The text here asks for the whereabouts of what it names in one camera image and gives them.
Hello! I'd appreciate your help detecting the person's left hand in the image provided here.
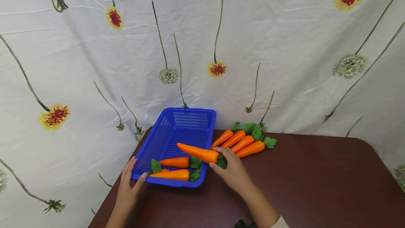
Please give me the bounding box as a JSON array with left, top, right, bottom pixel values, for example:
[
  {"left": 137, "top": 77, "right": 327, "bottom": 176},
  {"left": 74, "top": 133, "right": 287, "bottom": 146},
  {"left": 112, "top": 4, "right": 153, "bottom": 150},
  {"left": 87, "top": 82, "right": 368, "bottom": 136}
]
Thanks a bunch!
[{"left": 117, "top": 156, "right": 148, "bottom": 208}]

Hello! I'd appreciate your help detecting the blue plastic basket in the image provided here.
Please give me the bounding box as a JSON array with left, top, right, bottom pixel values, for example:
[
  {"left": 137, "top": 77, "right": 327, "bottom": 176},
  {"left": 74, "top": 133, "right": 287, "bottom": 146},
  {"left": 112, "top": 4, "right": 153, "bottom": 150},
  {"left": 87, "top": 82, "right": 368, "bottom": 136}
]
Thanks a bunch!
[{"left": 131, "top": 108, "right": 217, "bottom": 189}]

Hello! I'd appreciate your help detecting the person's right forearm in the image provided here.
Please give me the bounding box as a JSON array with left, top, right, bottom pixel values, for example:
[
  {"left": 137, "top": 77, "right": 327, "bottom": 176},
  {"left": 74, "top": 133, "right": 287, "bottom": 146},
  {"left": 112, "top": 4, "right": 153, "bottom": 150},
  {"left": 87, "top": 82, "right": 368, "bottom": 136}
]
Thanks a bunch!
[{"left": 242, "top": 184, "right": 290, "bottom": 228}]

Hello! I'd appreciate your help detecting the person's right hand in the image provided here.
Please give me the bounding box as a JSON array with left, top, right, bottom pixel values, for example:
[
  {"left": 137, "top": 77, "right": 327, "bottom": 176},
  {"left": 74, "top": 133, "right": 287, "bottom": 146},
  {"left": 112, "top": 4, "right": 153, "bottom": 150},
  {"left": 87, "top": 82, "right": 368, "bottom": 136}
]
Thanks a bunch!
[{"left": 209, "top": 147, "right": 254, "bottom": 195}]

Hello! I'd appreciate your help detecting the orange toy carrot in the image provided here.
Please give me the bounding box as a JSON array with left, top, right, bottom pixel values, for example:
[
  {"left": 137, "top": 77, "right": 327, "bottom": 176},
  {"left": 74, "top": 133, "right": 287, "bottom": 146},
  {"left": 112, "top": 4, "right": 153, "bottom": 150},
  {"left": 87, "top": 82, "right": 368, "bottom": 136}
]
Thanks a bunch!
[
  {"left": 210, "top": 122, "right": 243, "bottom": 150},
  {"left": 221, "top": 122, "right": 256, "bottom": 148},
  {"left": 159, "top": 156, "right": 203, "bottom": 170},
  {"left": 176, "top": 142, "right": 228, "bottom": 170},
  {"left": 236, "top": 137, "right": 278, "bottom": 159},
  {"left": 149, "top": 169, "right": 202, "bottom": 182},
  {"left": 150, "top": 158, "right": 170, "bottom": 174},
  {"left": 231, "top": 125, "right": 264, "bottom": 154}
]

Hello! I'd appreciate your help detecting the person's left forearm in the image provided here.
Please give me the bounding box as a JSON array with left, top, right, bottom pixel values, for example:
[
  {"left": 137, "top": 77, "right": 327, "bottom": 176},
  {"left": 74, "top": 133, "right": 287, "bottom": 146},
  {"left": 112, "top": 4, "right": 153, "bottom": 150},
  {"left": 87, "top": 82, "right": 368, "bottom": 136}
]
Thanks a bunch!
[{"left": 105, "top": 204, "right": 134, "bottom": 228}]

